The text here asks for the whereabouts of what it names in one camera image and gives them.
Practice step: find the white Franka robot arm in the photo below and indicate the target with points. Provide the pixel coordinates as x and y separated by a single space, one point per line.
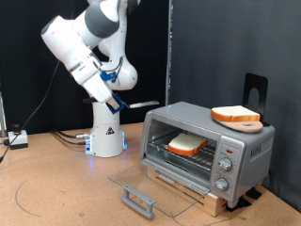
106 132

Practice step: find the black foam pad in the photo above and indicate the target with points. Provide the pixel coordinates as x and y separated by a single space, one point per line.
254 193
238 204

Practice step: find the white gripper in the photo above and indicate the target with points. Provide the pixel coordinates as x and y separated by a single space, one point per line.
97 88

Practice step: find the black metal bookend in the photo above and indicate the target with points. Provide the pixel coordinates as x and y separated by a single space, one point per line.
250 81

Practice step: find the silver toaster oven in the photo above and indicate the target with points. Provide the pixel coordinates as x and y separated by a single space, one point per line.
250 150

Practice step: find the short metal post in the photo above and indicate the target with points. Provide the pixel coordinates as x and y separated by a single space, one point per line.
2 113

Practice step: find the black curtain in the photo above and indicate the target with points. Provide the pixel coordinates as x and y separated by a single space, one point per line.
19 62

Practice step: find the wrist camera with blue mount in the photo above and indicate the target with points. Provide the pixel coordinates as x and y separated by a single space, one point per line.
108 76

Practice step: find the wooden slatted block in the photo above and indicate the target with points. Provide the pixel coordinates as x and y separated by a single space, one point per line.
216 204

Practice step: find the white bread slice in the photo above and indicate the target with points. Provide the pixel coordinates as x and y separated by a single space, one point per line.
235 113
186 142

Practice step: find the round wooden cutting board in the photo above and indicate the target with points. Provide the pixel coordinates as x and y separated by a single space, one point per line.
247 127

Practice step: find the white box with black button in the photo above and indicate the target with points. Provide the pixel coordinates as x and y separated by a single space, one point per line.
18 139

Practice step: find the grey curtain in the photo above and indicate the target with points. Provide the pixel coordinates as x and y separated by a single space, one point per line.
219 47

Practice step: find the metal spatula with blue grip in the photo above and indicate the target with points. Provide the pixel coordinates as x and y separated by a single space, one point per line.
144 103

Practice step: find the silver oven knob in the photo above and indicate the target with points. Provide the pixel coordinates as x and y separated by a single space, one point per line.
221 184
225 164

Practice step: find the tall metal pole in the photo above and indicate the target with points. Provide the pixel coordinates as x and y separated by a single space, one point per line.
169 47

